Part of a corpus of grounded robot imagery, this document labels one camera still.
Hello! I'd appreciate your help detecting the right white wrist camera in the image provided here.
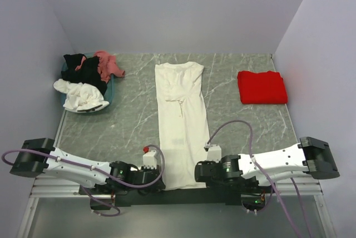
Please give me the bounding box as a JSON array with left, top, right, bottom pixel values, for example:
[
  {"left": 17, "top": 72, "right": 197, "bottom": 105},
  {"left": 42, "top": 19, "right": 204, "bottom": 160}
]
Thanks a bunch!
[{"left": 204, "top": 143, "right": 222, "bottom": 162}]

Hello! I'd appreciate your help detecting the cream white t-shirt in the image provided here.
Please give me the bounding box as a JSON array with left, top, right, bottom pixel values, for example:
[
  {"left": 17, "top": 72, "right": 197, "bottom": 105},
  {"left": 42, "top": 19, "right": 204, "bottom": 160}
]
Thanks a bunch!
[{"left": 155, "top": 62, "right": 210, "bottom": 190}]

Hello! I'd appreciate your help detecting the aluminium frame rail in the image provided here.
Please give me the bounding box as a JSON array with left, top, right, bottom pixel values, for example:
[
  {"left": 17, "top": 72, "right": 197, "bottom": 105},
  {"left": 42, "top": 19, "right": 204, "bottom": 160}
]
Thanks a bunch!
[{"left": 18, "top": 175, "right": 337, "bottom": 237}]

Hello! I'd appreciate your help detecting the white t-shirt black trim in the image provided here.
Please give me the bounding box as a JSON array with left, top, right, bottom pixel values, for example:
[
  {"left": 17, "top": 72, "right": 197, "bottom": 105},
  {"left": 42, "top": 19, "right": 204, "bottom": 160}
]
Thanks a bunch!
[{"left": 53, "top": 79, "right": 110, "bottom": 113}]

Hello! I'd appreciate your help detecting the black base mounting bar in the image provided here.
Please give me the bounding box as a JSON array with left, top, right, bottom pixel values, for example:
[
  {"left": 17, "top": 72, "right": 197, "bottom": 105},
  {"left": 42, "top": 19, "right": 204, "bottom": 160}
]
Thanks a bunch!
[{"left": 79, "top": 181, "right": 274, "bottom": 210}]

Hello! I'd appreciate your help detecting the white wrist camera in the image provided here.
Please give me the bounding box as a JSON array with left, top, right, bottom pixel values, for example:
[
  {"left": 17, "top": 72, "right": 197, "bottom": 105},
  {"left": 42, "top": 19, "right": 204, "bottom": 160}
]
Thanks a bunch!
[
  {"left": 204, "top": 143, "right": 222, "bottom": 162},
  {"left": 142, "top": 146, "right": 159, "bottom": 170}
]

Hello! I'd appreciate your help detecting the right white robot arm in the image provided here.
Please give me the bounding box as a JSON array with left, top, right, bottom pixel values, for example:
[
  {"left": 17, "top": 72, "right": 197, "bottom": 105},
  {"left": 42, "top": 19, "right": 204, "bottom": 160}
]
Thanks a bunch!
[{"left": 194, "top": 137, "right": 340, "bottom": 193}]

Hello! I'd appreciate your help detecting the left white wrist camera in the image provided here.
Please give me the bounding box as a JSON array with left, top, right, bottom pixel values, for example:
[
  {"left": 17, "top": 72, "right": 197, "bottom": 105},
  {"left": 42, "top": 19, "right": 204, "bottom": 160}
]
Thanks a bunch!
[{"left": 142, "top": 146, "right": 159, "bottom": 170}]

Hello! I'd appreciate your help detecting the teal plastic basket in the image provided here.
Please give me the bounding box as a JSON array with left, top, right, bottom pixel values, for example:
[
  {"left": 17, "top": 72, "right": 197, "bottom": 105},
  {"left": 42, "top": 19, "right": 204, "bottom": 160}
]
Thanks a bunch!
[{"left": 61, "top": 62, "right": 115, "bottom": 105}]

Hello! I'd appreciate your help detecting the folded red t-shirt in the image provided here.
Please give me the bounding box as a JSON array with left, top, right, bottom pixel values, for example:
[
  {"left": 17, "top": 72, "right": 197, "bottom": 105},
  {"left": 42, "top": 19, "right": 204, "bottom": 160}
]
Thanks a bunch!
[{"left": 237, "top": 71, "right": 288, "bottom": 105}]

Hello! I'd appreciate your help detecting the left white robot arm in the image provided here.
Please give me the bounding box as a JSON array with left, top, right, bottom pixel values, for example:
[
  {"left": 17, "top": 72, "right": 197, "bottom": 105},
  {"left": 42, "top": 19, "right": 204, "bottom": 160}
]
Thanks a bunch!
[{"left": 1, "top": 138, "right": 166, "bottom": 195}]

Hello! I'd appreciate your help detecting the pink t-shirt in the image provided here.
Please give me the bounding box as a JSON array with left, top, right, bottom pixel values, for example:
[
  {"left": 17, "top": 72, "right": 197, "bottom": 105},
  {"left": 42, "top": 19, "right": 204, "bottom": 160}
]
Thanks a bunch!
[{"left": 74, "top": 50, "right": 126, "bottom": 82}]

